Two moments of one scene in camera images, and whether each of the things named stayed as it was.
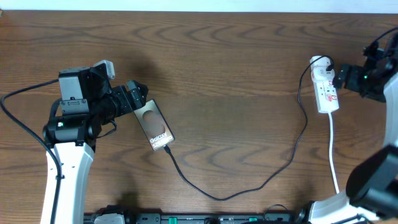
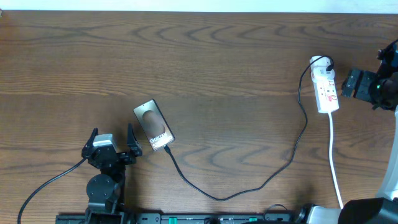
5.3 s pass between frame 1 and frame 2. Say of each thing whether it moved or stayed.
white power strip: stayed
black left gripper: moved
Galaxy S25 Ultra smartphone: stayed
